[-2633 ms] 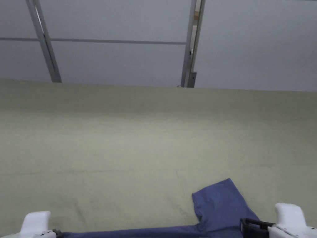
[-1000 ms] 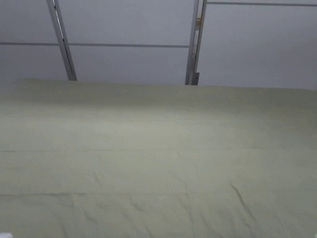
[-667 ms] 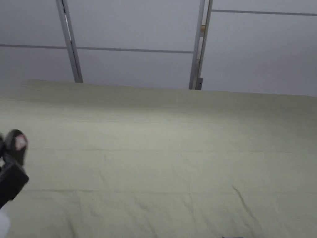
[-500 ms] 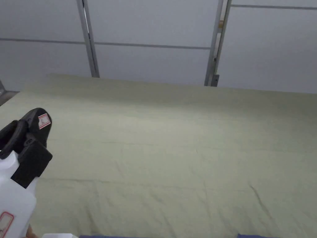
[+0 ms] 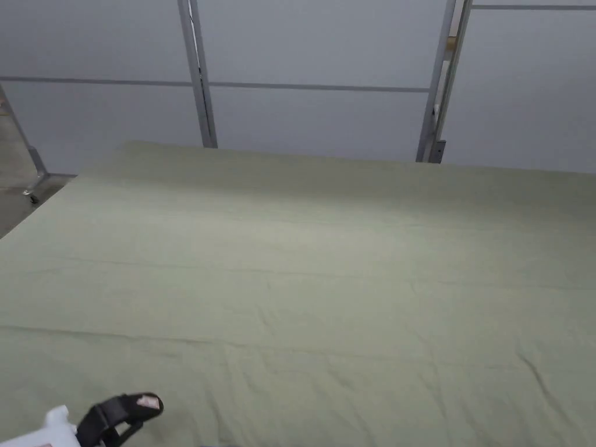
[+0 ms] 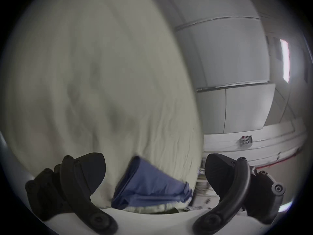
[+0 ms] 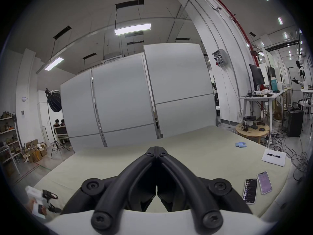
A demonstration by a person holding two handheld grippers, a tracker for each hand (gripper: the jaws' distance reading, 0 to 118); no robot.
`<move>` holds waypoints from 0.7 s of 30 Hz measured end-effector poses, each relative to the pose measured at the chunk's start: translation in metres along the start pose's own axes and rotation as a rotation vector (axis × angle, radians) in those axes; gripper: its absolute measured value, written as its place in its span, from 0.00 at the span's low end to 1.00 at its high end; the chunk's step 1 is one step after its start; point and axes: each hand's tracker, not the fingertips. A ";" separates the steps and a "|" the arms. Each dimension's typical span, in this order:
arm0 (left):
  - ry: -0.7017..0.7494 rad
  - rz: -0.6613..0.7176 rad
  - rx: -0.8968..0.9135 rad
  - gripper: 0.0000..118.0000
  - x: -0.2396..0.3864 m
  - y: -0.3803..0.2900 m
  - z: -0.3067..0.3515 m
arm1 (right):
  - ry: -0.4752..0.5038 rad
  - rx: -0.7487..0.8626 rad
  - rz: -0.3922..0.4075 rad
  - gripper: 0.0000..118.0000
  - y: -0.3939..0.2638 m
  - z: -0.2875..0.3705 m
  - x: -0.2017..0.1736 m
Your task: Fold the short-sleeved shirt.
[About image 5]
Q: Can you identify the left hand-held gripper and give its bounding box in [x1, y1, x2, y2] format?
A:
[13, 392, 166, 447]

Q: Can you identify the bed with pale green sheet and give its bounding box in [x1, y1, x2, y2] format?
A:
[0, 139, 596, 447]

